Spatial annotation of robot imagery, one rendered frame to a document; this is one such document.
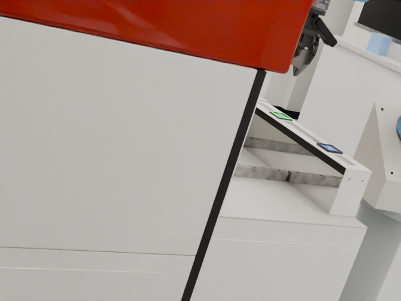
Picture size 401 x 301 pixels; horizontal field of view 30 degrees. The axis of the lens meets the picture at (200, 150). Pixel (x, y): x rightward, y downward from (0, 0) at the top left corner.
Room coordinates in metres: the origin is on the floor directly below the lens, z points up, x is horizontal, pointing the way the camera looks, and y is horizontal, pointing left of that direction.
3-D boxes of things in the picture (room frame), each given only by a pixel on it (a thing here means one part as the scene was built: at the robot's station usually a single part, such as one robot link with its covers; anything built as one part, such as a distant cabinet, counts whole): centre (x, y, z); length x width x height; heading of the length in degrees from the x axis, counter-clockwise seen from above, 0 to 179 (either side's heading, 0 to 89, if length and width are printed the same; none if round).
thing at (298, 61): (2.26, -0.20, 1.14); 0.06 x 0.03 x 0.09; 123
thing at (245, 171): (1.97, -0.05, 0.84); 0.50 x 0.02 x 0.03; 123
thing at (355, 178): (2.18, -0.27, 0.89); 0.55 x 0.09 x 0.14; 33
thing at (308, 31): (2.27, -0.19, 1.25); 0.09 x 0.08 x 0.12; 123
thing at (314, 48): (2.27, -0.22, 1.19); 0.05 x 0.02 x 0.09; 33
